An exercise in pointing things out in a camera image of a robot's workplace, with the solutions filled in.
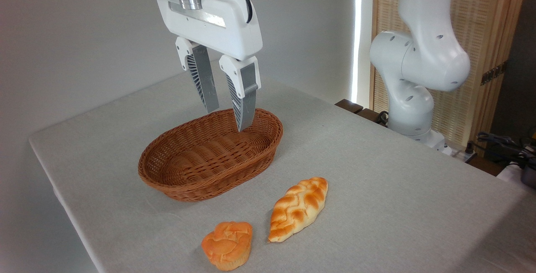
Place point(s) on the metal screen hinge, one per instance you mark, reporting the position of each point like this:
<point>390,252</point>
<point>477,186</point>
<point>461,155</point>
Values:
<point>494,73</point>

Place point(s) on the dark brown wooden furniture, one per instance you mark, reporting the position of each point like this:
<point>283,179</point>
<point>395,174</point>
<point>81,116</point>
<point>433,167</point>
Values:
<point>349,105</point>

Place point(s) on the grey tablecloth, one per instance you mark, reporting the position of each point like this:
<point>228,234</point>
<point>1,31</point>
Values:
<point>377,206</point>

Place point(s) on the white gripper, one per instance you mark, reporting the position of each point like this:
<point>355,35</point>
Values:
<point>217,30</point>

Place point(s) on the brown wicker oval basket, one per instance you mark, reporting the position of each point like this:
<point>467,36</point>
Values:
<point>201,162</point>

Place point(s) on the long braided bread loaf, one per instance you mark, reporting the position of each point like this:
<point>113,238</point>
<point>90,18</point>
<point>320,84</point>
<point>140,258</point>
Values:
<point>297,208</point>

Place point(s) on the wooden bamboo folding screen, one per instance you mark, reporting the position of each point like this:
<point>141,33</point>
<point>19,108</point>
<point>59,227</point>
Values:
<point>485,13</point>

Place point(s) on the orange muffin shaped bread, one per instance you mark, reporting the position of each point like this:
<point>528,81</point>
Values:
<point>228,245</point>

